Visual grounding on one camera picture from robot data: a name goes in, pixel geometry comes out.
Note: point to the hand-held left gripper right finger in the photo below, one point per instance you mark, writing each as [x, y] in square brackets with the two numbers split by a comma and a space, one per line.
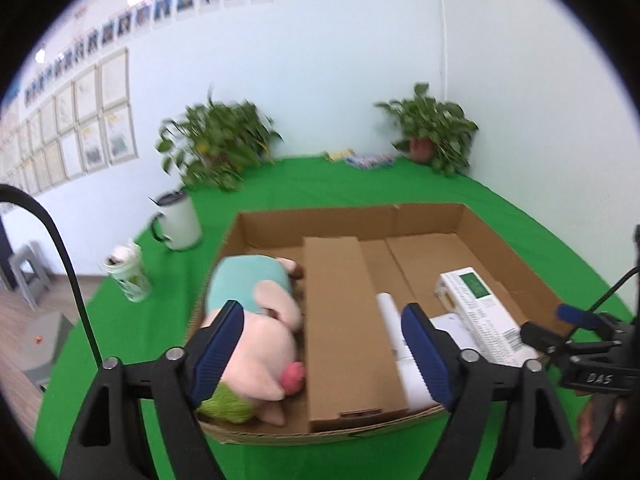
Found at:
[427, 355]

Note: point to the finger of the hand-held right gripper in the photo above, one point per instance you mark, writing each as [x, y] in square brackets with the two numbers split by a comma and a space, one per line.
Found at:
[537, 336]
[570, 313]

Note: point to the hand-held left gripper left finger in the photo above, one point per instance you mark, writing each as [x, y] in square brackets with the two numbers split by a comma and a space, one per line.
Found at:
[217, 355]

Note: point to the white device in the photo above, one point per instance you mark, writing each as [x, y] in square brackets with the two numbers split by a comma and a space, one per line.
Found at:
[452, 327]

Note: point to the pink pig plush toy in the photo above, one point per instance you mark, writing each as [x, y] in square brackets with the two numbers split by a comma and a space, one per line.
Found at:
[260, 350]

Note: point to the white hair dryer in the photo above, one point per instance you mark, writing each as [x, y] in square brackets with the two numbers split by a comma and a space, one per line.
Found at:
[392, 325]

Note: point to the white and green medicine box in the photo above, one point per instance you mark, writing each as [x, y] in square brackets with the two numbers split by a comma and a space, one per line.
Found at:
[480, 305]

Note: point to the long brown cardboard box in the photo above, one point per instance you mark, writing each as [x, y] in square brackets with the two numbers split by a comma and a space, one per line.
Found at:
[345, 330]

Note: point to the large cardboard tray box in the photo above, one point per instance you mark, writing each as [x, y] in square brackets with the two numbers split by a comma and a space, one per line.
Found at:
[425, 255]

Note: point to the person's right hand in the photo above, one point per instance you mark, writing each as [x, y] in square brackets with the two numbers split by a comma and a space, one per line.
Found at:
[597, 430]

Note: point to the green patterned paper cup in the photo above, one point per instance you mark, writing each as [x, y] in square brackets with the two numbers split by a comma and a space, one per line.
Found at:
[131, 280]

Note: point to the low grey plastic stool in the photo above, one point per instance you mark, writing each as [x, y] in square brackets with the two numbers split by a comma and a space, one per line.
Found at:
[47, 345]

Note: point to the green tablecloth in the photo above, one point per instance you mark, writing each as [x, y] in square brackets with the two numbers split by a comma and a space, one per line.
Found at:
[325, 190]

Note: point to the colourful patterned packet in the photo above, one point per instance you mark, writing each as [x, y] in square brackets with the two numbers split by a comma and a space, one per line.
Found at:
[370, 161]

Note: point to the grey plastic stool with legs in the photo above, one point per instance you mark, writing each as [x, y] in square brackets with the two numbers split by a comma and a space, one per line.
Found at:
[30, 265]

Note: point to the large bushy potted plant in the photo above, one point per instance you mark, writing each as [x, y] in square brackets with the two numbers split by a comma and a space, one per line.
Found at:
[220, 145]

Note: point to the yellow packet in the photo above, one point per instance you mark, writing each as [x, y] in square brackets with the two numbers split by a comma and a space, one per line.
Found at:
[340, 155]

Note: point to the potted plant in red pot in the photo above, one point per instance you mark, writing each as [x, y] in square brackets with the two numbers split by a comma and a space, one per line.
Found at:
[435, 125]

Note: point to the wall of framed certificates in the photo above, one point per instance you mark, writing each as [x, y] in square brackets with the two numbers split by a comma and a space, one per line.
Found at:
[112, 125]

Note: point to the white wall conduit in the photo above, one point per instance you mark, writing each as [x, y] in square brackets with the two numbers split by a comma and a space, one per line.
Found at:
[442, 35]

